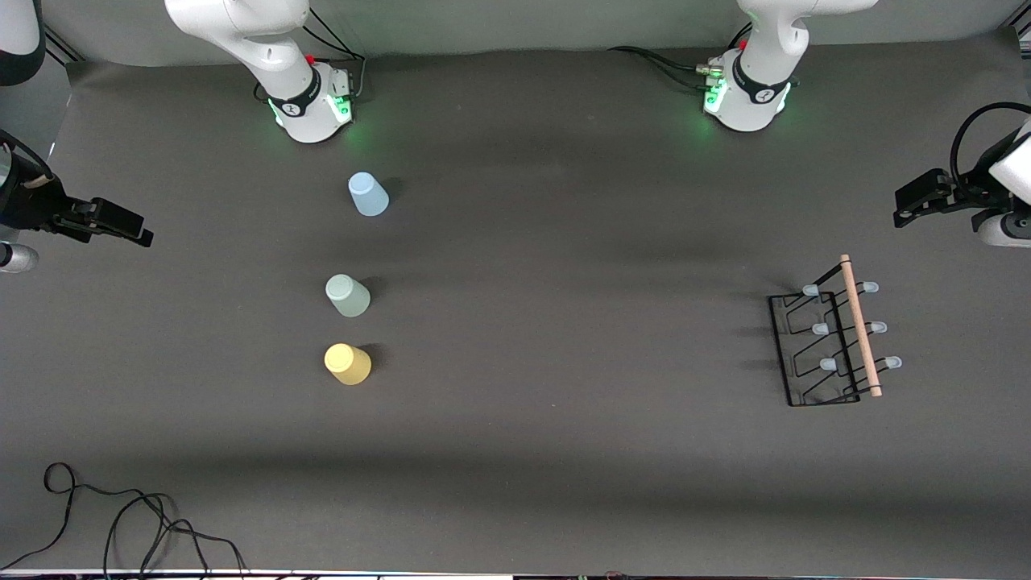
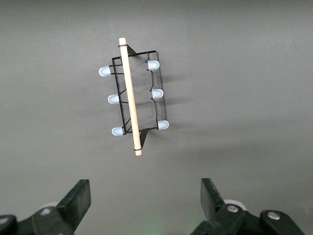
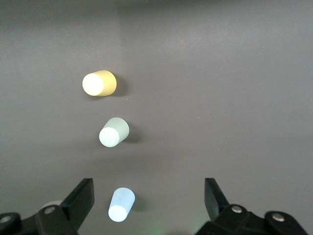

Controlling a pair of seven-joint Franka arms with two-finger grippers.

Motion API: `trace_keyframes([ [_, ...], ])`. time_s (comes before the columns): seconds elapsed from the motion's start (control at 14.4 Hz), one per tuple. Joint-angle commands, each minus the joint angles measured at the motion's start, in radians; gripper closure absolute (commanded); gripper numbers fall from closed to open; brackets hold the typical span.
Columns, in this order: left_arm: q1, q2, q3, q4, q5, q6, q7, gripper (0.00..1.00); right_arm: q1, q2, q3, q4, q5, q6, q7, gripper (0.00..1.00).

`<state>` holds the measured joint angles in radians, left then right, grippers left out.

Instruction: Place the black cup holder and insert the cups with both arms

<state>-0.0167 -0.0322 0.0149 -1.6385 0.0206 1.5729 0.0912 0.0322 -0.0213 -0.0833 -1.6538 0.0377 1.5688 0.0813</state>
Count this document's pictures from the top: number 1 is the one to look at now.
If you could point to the yellow plastic cup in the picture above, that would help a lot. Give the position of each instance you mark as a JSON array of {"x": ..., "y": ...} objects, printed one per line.
[{"x": 348, "y": 364}]

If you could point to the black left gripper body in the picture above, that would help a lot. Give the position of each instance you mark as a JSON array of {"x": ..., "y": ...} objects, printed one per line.
[{"x": 963, "y": 196}]

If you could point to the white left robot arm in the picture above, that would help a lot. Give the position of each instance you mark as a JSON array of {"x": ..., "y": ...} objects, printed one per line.
[{"x": 757, "y": 97}]

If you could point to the aluminium frame rail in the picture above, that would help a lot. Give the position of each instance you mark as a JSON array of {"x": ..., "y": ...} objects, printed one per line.
[{"x": 63, "y": 48}]

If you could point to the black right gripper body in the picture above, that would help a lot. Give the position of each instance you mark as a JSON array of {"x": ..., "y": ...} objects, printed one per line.
[{"x": 32, "y": 205}]

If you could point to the dark grey table mat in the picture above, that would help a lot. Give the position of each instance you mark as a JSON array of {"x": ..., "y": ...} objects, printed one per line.
[{"x": 644, "y": 451}]

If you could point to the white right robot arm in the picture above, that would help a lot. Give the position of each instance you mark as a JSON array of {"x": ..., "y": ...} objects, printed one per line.
[{"x": 242, "y": 32}]

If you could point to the pale green plastic cup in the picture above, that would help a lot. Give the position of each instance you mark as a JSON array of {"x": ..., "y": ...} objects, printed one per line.
[{"x": 348, "y": 296}]

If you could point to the light blue plastic cup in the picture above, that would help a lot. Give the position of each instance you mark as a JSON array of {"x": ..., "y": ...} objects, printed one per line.
[{"x": 369, "y": 196}]

